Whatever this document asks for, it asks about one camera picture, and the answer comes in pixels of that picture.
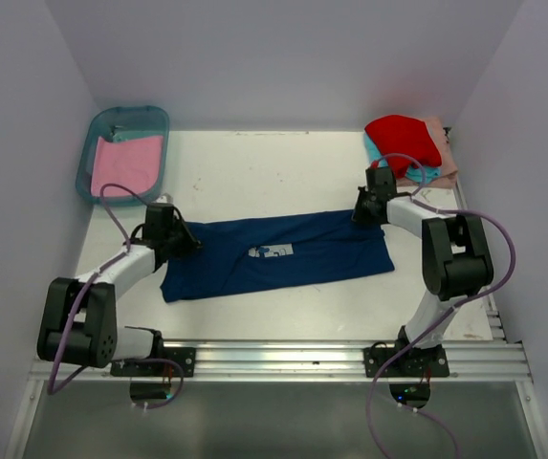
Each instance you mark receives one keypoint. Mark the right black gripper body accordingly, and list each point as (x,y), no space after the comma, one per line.
(362,211)

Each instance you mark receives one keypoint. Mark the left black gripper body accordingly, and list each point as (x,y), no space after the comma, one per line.
(182,242)

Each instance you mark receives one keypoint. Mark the navy blue Mickey t-shirt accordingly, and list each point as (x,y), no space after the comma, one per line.
(262,254)

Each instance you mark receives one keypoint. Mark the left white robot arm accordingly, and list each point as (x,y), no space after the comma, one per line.
(79,323)

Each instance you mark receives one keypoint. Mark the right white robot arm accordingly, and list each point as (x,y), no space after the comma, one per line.
(456,265)

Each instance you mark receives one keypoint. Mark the pink t-shirt in bin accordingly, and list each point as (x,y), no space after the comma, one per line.
(135,164)

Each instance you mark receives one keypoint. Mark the pink beige folded t-shirt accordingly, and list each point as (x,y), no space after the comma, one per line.
(449,169)

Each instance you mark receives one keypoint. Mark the teal plastic bin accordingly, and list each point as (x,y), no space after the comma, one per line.
(120,124)

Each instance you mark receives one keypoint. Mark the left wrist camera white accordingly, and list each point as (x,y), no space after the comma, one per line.
(164,198)

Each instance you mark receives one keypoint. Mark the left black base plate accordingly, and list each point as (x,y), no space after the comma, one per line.
(165,364)

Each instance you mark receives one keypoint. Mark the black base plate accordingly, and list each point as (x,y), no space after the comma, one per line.
(165,364)
(415,363)

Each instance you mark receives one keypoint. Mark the aluminium mounting rail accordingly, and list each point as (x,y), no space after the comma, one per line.
(342,361)

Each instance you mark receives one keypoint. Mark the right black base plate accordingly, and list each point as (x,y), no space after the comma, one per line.
(415,363)

